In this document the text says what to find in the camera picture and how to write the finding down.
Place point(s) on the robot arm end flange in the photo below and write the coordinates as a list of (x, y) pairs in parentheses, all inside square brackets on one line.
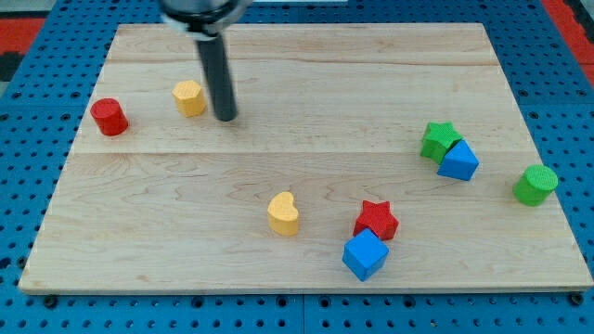
[(203, 20)]

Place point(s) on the yellow heart block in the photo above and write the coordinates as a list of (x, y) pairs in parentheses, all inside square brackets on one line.
[(283, 216)]

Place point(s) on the light wooden board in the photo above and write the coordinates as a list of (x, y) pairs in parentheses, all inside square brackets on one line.
[(333, 114)]

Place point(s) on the red star block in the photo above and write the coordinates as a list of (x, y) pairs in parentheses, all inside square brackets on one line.
[(378, 218)]

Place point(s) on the blue cube block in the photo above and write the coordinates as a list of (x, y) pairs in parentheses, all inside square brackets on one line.
[(365, 254)]

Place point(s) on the yellow hexagon block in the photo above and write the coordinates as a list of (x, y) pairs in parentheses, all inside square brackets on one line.
[(189, 98)]

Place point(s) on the green star block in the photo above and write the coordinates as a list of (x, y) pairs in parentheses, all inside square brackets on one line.
[(438, 139)]

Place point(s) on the blue triangle block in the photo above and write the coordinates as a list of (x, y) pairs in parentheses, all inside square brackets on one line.
[(460, 162)]

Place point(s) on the red cylinder block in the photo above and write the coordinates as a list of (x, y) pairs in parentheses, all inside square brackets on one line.
[(109, 117)]

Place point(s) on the green cylinder block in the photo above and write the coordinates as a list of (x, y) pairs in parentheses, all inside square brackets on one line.
[(535, 185)]

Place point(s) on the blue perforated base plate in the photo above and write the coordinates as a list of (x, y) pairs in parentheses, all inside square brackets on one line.
[(45, 100)]

